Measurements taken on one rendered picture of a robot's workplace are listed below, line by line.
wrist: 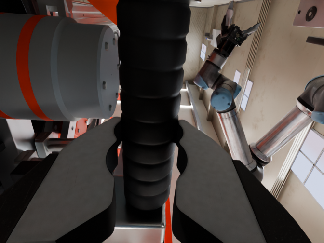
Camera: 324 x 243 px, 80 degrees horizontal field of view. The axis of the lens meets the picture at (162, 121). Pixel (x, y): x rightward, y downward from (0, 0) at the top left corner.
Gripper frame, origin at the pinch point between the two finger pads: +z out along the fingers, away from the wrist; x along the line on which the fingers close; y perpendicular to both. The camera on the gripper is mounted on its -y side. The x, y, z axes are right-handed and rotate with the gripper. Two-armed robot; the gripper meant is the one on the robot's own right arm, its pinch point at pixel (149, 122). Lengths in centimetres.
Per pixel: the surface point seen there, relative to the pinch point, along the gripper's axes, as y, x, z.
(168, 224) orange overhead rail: 258, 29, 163
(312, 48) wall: 39, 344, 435
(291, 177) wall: 316, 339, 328
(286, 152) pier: 258, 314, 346
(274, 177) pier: 337, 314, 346
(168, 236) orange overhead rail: 258, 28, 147
